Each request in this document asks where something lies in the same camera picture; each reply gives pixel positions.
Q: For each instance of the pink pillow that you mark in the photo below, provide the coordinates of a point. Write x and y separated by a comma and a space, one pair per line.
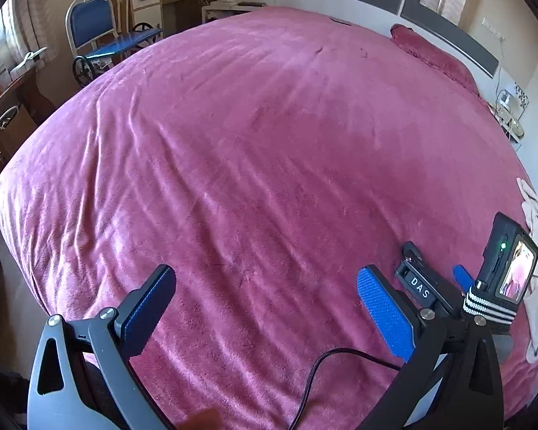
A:
430, 58

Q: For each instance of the dark wooden side table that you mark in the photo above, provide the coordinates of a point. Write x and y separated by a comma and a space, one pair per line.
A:
31, 94

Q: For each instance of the white low nightstand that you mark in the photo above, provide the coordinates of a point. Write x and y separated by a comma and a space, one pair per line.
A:
219, 9

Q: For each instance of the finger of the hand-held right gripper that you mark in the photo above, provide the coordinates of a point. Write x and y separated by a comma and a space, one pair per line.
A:
412, 254
462, 277

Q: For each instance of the open white book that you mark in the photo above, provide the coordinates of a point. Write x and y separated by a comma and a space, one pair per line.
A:
33, 56

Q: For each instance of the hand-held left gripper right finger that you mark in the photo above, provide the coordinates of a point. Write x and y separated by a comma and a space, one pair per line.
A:
385, 313

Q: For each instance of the patterned window curtain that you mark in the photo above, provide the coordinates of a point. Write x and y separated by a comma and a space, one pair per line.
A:
40, 13

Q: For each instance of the white bedside shelf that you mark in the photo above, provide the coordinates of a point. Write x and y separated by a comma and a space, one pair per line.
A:
511, 116

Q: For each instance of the pink fleece bed blanket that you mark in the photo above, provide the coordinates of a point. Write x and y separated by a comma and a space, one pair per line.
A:
251, 165

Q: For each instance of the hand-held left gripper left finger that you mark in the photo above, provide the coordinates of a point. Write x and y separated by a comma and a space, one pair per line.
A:
148, 309

